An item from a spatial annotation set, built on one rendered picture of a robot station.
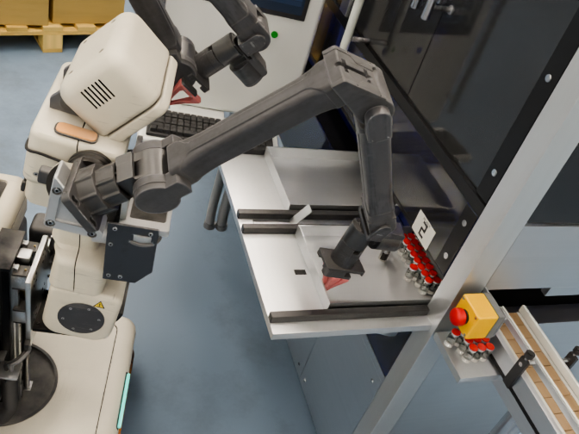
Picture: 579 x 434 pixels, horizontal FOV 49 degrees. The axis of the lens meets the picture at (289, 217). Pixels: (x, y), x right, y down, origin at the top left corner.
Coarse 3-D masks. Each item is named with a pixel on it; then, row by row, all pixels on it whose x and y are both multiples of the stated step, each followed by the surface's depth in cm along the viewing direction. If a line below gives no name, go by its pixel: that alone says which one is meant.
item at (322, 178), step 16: (272, 160) 178; (288, 160) 186; (304, 160) 188; (320, 160) 190; (336, 160) 192; (352, 160) 195; (272, 176) 177; (288, 176) 180; (304, 176) 182; (320, 176) 184; (336, 176) 186; (352, 176) 188; (288, 192) 174; (304, 192) 176; (320, 192) 177; (336, 192) 180; (352, 192) 182; (288, 208) 165; (320, 208) 168; (336, 208) 170; (352, 208) 172
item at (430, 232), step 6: (420, 210) 153; (420, 216) 153; (414, 222) 156; (420, 222) 153; (426, 222) 151; (414, 228) 156; (432, 228) 149; (426, 234) 151; (432, 234) 149; (420, 240) 153; (426, 240) 151; (426, 246) 151
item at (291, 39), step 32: (192, 0) 186; (256, 0) 188; (288, 0) 189; (320, 0) 190; (192, 32) 193; (224, 32) 194; (288, 32) 196; (288, 64) 203; (224, 96) 208; (256, 96) 210
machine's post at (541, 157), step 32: (576, 64) 109; (576, 96) 109; (544, 128) 116; (576, 128) 114; (544, 160) 117; (512, 192) 124; (544, 192) 124; (480, 224) 133; (512, 224) 128; (480, 256) 133; (448, 288) 143; (480, 288) 141; (448, 320) 146; (416, 352) 155; (384, 384) 169; (416, 384) 163; (384, 416) 171
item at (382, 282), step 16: (304, 240) 155; (320, 240) 161; (336, 240) 163; (304, 256) 155; (368, 256) 162; (400, 256) 165; (320, 272) 152; (368, 272) 157; (384, 272) 158; (400, 272) 160; (320, 288) 146; (336, 288) 149; (352, 288) 151; (368, 288) 152; (384, 288) 154; (400, 288) 155; (416, 288) 157; (336, 304) 141; (352, 304) 143; (368, 304) 145; (384, 304) 146; (400, 304) 148; (416, 304) 150
